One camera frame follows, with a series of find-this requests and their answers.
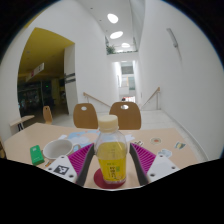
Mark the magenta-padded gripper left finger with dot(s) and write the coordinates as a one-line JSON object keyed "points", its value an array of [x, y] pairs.
{"points": [[61, 168]]}

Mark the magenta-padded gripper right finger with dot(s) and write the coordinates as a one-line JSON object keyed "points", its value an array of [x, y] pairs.
{"points": [[161, 166]]}

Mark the clear bottle with yellow drink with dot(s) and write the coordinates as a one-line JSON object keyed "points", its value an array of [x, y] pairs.
{"points": [[111, 156]]}

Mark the blue white sticker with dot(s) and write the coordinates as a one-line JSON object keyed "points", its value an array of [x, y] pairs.
{"points": [[164, 153]]}

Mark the white ceramic mug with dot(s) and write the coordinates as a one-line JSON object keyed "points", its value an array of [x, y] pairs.
{"points": [[57, 149]]}

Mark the round orange sticker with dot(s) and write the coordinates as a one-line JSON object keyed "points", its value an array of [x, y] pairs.
{"points": [[156, 140]]}

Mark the small green box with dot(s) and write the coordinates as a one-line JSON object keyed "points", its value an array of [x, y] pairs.
{"points": [[37, 155]]}

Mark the yellow blue sticker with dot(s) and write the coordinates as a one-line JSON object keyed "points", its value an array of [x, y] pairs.
{"points": [[180, 145]]}

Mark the small grey sticker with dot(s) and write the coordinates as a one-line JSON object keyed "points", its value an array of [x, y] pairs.
{"points": [[138, 143]]}

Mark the pastel printed mouse pad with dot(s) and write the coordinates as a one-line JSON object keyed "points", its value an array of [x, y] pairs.
{"points": [[81, 136]]}

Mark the flat round red coaster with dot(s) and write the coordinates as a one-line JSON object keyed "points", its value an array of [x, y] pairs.
{"points": [[100, 181]]}

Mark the white cloud sticker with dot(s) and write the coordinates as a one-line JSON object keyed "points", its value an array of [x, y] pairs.
{"points": [[130, 137]]}

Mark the wooden chair with hole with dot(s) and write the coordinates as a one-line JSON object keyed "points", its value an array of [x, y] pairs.
{"points": [[128, 118], [47, 115], [85, 118]]}

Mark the small wooden side table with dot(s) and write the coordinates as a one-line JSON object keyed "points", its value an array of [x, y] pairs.
{"points": [[21, 120]]}

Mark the wooden stair handrail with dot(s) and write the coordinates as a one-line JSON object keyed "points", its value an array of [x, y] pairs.
{"points": [[151, 96], [96, 99]]}

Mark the hanging white red sign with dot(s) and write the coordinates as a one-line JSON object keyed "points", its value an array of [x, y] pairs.
{"points": [[35, 71]]}

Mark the green balcony plant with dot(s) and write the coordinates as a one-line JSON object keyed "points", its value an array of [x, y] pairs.
{"points": [[110, 50]]}

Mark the oval ceiling lights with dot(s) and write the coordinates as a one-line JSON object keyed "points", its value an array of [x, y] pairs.
{"points": [[112, 18]]}

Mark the dark wall sign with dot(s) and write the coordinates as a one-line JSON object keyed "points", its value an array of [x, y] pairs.
{"points": [[70, 78]]}

